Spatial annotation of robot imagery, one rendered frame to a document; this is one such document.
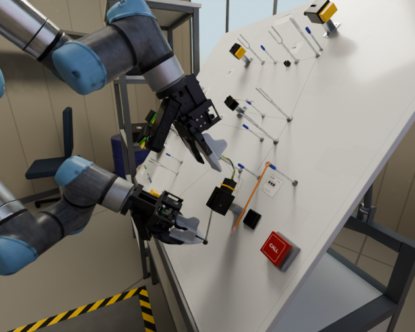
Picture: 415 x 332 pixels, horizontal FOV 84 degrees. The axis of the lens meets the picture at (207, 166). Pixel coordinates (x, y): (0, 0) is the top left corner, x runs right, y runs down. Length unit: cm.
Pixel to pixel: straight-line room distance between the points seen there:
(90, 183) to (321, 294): 74
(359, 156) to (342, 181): 6
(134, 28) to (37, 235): 41
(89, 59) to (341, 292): 91
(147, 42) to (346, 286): 90
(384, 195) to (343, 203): 219
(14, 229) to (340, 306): 85
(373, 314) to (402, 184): 184
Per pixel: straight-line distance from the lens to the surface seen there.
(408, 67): 63
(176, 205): 55
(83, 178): 55
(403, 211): 273
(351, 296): 94
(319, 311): 86
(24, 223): 56
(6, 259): 54
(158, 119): 50
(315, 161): 57
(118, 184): 55
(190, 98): 51
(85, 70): 42
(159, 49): 47
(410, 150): 256
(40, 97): 352
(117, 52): 44
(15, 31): 55
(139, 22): 47
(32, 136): 353
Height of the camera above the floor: 143
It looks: 20 degrees down
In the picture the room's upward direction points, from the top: straight up
